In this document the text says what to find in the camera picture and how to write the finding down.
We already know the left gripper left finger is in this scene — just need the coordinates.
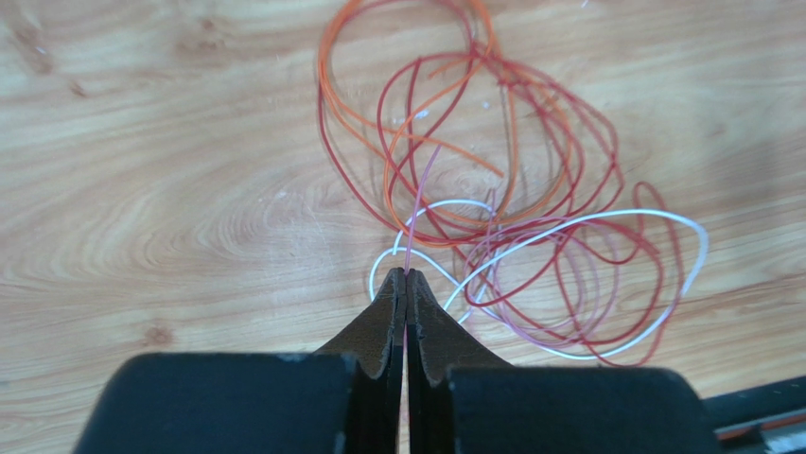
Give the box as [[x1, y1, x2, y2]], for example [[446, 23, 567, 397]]
[[315, 268, 407, 453]]

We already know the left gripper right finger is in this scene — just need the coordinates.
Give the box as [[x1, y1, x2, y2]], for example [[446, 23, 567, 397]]
[[406, 270, 512, 453]]

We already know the red cable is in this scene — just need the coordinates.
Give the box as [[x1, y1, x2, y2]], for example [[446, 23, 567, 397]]
[[317, 0, 686, 368]]

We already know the orange cable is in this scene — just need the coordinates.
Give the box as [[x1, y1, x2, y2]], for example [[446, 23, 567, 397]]
[[318, 0, 581, 248]]

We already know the pink cable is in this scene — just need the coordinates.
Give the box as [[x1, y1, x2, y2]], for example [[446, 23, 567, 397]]
[[402, 144, 624, 454]]

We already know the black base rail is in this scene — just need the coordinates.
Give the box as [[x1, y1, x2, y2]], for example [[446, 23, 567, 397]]
[[703, 376, 805, 454]]

